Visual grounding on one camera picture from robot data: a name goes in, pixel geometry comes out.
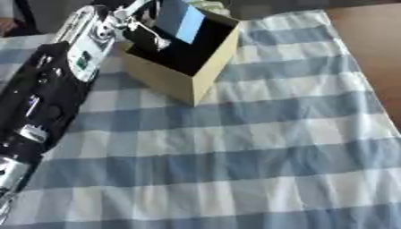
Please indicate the pale green packet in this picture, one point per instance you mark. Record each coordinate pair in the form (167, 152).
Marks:
(211, 6)

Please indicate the tan cardboard box black inside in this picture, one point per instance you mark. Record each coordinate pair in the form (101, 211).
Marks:
(172, 80)

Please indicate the blue rectangular block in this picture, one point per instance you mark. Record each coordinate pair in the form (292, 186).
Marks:
(184, 21)

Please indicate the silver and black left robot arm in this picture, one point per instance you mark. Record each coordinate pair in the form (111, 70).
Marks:
(49, 89)

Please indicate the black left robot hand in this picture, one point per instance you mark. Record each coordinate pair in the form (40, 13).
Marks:
(141, 35)

